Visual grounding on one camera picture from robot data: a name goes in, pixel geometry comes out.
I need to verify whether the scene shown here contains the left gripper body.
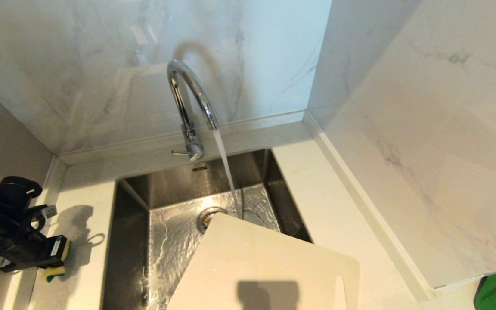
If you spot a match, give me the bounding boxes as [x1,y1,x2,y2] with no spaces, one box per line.
[0,235,69,273]

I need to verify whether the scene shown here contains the yellow and green sponge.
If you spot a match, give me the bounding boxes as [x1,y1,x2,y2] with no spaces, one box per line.
[41,239,72,283]

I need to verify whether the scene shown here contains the beige plastic cutting board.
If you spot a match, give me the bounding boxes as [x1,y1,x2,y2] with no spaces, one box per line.
[166,212,360,310]

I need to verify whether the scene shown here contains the chrome gooseneck faucet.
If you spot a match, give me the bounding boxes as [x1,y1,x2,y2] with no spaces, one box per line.
[166,59,221,162]

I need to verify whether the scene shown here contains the stainless steel sink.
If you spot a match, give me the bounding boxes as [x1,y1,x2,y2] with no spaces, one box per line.
[102,149,313,310]

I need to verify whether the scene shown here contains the round metal sink drain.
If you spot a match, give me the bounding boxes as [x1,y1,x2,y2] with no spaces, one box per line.
[197,207,228,234]

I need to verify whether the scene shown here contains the water stream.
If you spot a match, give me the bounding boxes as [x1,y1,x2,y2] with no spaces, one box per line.
[212,129,243,218]

